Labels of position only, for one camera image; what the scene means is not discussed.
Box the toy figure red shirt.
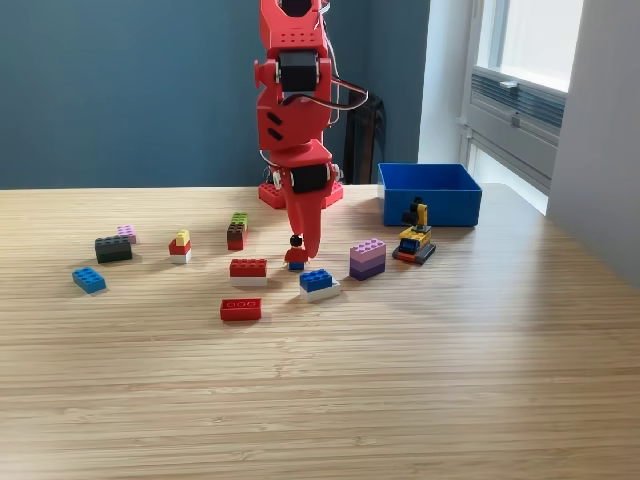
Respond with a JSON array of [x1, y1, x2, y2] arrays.
[[283, 233, 312, 272]]

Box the light blue brick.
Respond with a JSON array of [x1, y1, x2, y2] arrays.
[[71, 267, 107, 295]]

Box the blue plastic bin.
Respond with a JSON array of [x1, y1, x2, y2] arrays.
[[377, 162, 484, 229]]

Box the black chair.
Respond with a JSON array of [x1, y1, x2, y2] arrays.
[[344, 92, 389, 185]]

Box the green brown red brick stack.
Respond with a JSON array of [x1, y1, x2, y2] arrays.
[[226, 212, 250, 252]]

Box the pink and purple brick stack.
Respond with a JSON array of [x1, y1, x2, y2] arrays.
[[348, 238, 388, 282]]

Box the blue on white brick stack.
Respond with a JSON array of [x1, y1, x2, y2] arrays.
[[298, 268, 342, 303]]

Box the wide red on white bricks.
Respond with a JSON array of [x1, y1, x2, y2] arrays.
[[229, 258, 269, 288]]

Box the yellow toy digger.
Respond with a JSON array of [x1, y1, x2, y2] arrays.
[[391, 195, 437, 266]]

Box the yellow red white brick stack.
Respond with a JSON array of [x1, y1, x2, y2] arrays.
[[168, 229, 193, 265]]

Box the red brick with circles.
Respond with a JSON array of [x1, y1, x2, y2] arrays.
[[219, 297, 263, 322]]

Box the black brick stack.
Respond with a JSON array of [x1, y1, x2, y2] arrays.
[[94, 234, 134, 265]]

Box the grey window vent unit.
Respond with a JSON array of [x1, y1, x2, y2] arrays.
[[464, 67, 569, 194]]

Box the white framed window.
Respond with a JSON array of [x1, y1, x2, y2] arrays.
[[469, 0, 586, 95]]

